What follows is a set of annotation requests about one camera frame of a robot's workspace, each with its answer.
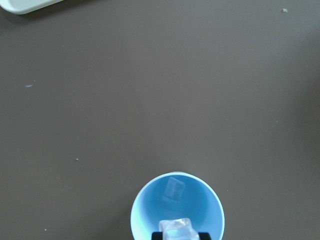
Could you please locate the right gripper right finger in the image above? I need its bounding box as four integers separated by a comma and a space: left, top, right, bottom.
198, 232, 210, 240

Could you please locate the blue cup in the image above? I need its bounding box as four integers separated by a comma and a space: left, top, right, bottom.
130, 171, 225, 240

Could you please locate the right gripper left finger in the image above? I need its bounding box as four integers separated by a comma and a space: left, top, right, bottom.
151, 231, 163, 240

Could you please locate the clear ice cube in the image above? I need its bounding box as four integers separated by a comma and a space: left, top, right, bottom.
159, 218, 200, 240

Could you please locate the cream rabbit tray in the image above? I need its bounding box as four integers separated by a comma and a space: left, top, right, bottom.
0, 0, 62, 15

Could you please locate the ice cube in cup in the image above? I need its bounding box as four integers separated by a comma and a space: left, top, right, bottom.
163, 177, 186, 202

